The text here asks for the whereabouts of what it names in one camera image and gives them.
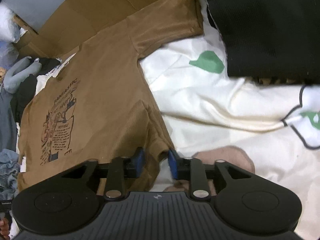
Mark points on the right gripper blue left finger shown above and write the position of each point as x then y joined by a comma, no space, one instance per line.
138,161

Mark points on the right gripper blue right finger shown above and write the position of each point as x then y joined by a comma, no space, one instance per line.
175,164

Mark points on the brown printed t-shirt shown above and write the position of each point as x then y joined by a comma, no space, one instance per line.
100,106

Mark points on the person's hand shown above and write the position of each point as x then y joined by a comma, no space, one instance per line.
5,229

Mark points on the white patterned bed sheet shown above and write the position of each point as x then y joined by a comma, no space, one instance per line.
272,130

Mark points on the grey blue pillow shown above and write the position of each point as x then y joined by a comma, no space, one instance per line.
8,124

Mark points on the black garment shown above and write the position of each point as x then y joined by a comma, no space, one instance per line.
27,88

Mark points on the grey neck pillow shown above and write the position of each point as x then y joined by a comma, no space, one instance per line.
19,72

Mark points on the black storage bag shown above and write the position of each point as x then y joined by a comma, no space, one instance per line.
269,39

